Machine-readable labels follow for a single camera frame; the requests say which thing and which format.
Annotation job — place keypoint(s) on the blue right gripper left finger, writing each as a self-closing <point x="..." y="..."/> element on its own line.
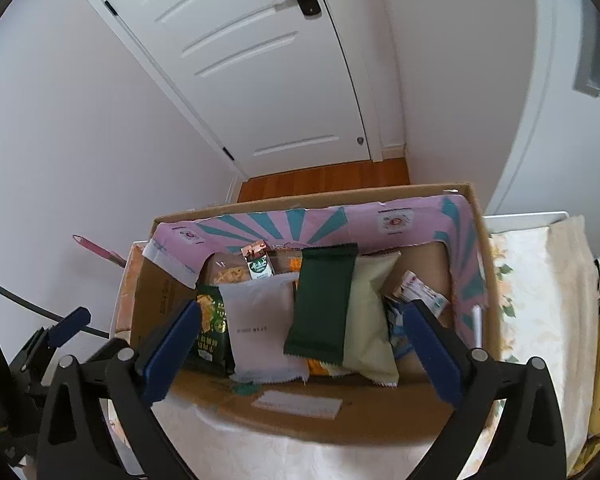
<point x="163" y="353"/>

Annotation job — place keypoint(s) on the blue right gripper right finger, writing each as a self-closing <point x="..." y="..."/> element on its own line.
<point x="442" y="354"/>

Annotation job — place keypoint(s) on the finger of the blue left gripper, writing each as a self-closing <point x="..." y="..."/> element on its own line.
<point x="68" y="327"/>

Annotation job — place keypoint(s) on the blue triangular coffee packet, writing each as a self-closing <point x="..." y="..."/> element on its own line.
<point x="401" y="347"/>

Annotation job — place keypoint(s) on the green yellow cracker packet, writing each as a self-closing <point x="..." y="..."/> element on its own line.
<point x="211" y="352"/>

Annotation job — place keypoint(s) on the pale yellow snack packet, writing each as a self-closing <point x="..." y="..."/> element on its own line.
<point x="366" y="348"/>

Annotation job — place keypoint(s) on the white red snack sachet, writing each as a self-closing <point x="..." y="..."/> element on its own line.
<point x="411" y="288"/>

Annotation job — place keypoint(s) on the pink stick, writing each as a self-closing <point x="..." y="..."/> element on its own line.
<point x="104" y="253"/>

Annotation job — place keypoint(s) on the white pink snack packet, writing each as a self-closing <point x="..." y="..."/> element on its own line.
<point x="259" y="316"/>

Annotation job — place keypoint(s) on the waffle in clear wrapper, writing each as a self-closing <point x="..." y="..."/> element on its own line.
<point x="222" y="269"/>

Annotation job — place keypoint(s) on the dark green snack packet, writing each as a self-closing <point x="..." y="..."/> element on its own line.
<point x="320" y="308"/>

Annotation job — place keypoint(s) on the green white small snack packet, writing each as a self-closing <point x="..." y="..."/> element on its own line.
<point x="260" y="266"/>

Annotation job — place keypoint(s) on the cardboard box with pink lining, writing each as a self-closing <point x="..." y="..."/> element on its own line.
<point x="437" y="227"/>

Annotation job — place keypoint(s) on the orange small snack packet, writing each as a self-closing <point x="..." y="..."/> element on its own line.
<point x="254" y="250"/>

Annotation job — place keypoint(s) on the white door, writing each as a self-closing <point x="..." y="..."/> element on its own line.
<point x="266" y="85"/>

